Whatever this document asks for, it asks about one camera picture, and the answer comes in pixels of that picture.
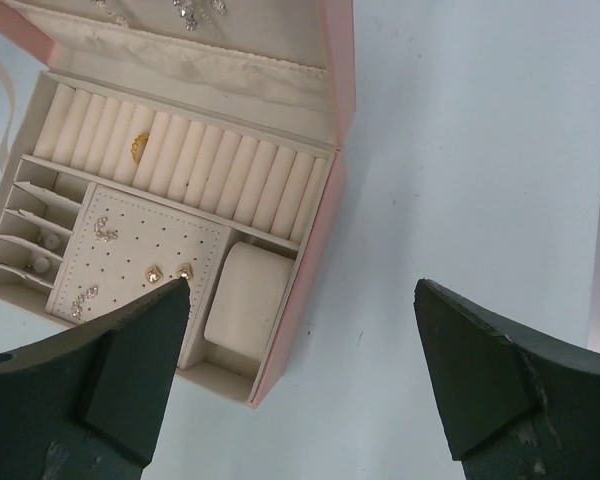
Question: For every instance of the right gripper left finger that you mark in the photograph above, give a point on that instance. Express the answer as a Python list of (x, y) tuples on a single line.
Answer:
[(89, 402)]

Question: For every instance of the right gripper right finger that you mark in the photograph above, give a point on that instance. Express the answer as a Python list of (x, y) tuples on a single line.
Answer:
[(514, 403)]

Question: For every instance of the beige ring cushion block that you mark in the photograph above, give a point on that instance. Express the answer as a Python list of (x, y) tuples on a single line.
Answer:
[(247, 300)]

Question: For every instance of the pink jewelry box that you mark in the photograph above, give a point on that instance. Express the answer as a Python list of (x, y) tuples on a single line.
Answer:
[(192, 126)]

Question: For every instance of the small gold earring front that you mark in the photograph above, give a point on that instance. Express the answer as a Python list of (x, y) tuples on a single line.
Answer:
[(185, 271)]

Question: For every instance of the white earring stopper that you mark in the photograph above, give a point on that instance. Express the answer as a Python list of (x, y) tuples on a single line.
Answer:
[(51, 242), (40, 265)]

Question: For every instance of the white earring back stopper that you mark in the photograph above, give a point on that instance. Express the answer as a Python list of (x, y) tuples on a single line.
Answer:
[(51, 242)]

